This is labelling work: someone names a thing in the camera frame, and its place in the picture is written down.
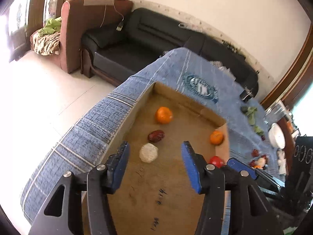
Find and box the green cloth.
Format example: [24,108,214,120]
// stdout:
[38,17,62,36]

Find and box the red date in tray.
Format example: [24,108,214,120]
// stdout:
[148,129,165,143]

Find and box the white glove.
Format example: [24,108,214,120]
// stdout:
[277,149,287,175]

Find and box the brown cardboard tray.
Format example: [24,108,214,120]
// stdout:
[102,82,229,234]

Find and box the orange tangerine tray corner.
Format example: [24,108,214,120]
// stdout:
[210,130,224,145]

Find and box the blue plaid tablecloth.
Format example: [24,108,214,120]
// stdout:
[20,47,287,235]

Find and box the brown armchair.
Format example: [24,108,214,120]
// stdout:
[59,0,133,74]

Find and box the clear plastic container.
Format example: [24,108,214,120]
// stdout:
[264,100,290,126]

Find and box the white cable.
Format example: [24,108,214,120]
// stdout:
[99,0,125,31]

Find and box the black leather sofa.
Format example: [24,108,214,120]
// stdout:
[81,8,259,96]

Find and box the red tomato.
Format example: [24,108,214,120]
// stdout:
[209,156,226,168]

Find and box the white bowl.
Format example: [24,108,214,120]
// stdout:
[268,123,285,149]

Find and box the striped blanket pile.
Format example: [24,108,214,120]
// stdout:
[30,30,60,56]

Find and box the green leafy vegetable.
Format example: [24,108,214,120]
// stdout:
[240,106,264,136]

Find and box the red date upper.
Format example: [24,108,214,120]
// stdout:
[251,149,260,158]

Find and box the white foam chunk in tray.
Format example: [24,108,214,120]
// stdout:
[139,143,158,163]

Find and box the white foam chunk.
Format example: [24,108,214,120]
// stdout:
[139,143,158,163]
[256,157,266,168]

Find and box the black small device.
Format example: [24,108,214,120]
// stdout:
[239,87,254,103]

